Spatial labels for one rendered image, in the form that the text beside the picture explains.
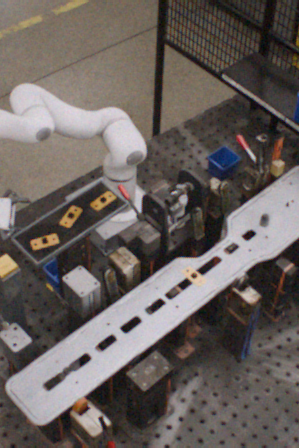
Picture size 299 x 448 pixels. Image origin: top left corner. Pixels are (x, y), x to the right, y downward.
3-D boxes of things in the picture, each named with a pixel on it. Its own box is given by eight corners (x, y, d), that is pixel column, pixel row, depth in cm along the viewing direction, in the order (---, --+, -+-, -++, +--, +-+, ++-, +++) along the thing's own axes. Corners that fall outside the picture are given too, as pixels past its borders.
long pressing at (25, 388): (45, 437, 214) (44, 434, 213) (-2, 384, 224) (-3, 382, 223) (346, 198, 276) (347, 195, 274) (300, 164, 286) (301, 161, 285)
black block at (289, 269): (277, 328, 274) (291, 281, 251) (255, 310, 279) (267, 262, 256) (291, 316, 277) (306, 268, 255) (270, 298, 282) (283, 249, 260)
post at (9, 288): (18, 355, 263) (2, 283, 229) (5, 341, 267) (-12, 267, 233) (35, 343, 267) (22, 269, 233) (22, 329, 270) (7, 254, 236)
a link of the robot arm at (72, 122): (129, 160, 271) (110, 131, 280) (148, 135, 266) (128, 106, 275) (13, 132, 236) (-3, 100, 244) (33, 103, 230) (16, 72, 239)
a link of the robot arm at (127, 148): (127, 154, 286) (129, 107, 267) (149, 189, 276) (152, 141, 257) (97, 164, 282) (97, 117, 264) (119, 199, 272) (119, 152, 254)
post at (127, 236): (126, 310, 277) (127, 242, 246) (117, 302, 279) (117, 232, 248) (136, 303, 279) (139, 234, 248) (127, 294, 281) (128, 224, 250)
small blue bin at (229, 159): (221, 185, 317) (223, 170, 310) (204, 171, 321) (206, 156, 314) (239, 172, 322) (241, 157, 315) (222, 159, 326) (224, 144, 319)
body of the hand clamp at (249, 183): (244, 240, 299) (256, 178, 272) (231, 229, 302) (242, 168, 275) (254, 232, 301) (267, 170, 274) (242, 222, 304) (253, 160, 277)
